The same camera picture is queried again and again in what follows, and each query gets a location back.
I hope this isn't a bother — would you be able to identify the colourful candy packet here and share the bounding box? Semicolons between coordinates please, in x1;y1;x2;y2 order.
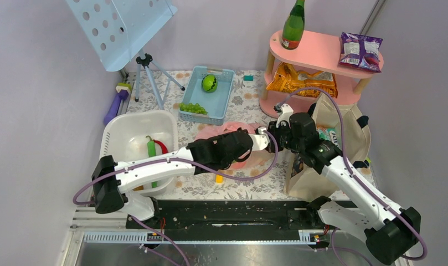
317;127;342;148

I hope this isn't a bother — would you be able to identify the white plastic tub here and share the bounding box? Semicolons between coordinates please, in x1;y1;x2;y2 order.
97;110;181;199

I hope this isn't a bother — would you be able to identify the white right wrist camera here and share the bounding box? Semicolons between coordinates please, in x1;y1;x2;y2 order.
274;103;293;128

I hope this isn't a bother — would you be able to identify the floral patterned table mat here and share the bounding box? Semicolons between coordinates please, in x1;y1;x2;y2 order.
116;70;295;200

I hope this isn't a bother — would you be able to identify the green glass bottle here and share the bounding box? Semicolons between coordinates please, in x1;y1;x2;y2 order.
281;0;305;50

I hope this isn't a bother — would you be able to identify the green grapes bunch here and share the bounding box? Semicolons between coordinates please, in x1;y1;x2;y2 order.
179;103;208;115

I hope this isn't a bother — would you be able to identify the yellow small block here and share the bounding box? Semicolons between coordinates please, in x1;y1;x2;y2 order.
215;175;224;183

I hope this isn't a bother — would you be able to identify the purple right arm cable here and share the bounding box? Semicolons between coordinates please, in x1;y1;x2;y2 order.
275;87;428;262

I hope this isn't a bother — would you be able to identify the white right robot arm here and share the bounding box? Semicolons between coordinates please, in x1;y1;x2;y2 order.
267;113;425;265

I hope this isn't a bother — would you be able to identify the pink plastic grocery bag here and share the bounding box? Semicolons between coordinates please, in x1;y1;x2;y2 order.
195;121;274;170

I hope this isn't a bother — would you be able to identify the teal small block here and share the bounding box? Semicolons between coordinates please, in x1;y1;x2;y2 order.
243;75;254;81

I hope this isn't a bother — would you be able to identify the green cucumber toy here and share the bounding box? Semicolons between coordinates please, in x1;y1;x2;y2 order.
146;136;158;188

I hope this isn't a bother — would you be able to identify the light blue perforated basket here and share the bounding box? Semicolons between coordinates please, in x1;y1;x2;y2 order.
178;66;235;125

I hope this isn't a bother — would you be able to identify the red chili pepper toy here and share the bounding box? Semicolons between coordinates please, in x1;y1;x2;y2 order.
154;140;168;154

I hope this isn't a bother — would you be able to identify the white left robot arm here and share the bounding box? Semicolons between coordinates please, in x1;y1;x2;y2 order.
92;129;254;228

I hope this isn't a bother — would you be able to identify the beige floral canvas tote bag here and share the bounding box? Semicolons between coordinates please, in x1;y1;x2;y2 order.
284;94;371;202

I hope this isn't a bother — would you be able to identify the purple snack packet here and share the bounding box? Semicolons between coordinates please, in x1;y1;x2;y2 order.
338;32;383;73

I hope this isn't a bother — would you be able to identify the purple dumbbell toy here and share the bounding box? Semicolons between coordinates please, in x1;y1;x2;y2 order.
103;83;132;126

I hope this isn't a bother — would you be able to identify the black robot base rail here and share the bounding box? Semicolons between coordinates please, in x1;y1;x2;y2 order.
144;199;334;242

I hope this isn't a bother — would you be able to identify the orange printed snack bag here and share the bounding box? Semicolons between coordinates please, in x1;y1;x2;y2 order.
266;63;338;98

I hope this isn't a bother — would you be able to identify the green toy watermelon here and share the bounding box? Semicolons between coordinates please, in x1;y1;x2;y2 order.
202;75;218;93

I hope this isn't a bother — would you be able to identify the light blue music stand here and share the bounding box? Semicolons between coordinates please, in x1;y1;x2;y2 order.
65;0;186;107

